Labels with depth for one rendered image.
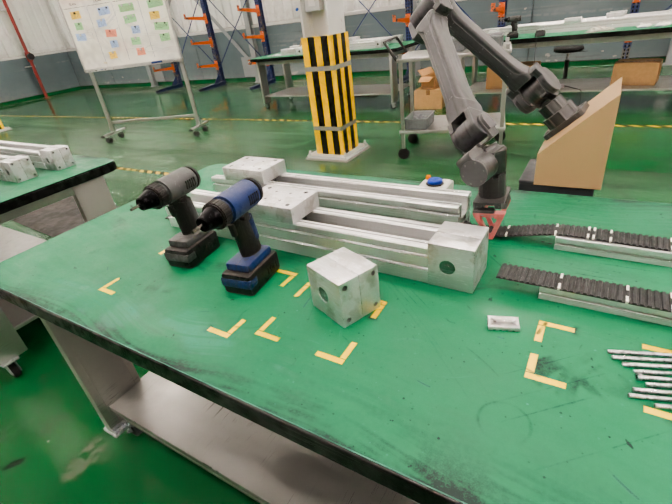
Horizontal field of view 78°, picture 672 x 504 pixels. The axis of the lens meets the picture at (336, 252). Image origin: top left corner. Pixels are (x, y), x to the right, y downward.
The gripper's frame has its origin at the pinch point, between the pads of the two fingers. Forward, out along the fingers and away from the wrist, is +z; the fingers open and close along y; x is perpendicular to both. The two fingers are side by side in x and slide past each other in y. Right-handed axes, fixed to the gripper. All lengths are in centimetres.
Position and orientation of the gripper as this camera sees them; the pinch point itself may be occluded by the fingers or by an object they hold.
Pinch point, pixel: (491, 230)
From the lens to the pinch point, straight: 104.6
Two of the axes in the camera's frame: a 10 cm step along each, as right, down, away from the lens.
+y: -4.6, 4.7, -7.5
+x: 8.7, 0.9, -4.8
